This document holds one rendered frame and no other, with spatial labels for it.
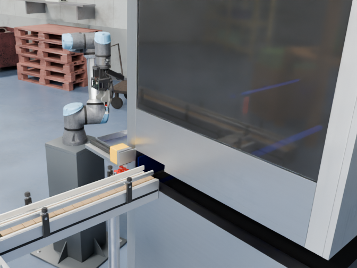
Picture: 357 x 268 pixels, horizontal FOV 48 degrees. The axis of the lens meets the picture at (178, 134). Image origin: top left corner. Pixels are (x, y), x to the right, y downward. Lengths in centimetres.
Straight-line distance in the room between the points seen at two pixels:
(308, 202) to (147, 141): 76
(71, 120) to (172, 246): 100
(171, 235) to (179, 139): 46
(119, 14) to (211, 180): 567
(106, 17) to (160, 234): 563
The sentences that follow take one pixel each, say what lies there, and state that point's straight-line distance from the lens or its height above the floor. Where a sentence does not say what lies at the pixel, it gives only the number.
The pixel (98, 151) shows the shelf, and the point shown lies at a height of 88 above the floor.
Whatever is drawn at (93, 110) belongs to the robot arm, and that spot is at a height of 99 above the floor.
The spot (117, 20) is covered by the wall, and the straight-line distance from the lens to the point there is 702.
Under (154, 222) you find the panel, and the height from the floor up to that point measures 70.
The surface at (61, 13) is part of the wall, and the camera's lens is 782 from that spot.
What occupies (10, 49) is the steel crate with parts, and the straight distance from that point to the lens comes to 787.
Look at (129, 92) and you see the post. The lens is 176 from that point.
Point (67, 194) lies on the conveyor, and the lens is 159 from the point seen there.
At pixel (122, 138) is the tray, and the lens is 229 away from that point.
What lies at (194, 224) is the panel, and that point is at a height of 82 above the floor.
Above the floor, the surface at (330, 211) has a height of 114.
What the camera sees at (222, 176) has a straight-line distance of 145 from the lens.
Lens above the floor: 175
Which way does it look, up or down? 21 degrees down
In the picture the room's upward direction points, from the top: 3 degrees clockwise
